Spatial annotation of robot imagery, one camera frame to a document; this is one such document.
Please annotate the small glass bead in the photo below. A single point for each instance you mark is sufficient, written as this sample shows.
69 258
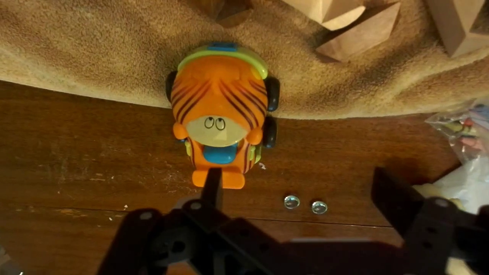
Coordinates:
292 202
320 206

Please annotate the pale wooden block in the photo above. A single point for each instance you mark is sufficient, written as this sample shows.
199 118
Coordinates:
453 24

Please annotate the brown wooden block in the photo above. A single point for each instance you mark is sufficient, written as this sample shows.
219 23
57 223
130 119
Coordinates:
361 38

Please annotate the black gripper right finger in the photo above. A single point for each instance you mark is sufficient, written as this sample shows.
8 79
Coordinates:
402 203

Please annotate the orange tiger toy car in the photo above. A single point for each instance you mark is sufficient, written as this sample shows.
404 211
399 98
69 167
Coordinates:
219 96

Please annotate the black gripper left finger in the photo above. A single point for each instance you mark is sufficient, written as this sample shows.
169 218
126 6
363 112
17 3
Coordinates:
213 188

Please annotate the dark wooden block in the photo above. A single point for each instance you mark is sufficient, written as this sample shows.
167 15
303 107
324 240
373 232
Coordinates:
230 9

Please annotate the tan towel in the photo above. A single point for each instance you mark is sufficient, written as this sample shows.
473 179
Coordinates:
77 40

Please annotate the light wooden block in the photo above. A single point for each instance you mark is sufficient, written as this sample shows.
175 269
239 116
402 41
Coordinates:
326 9

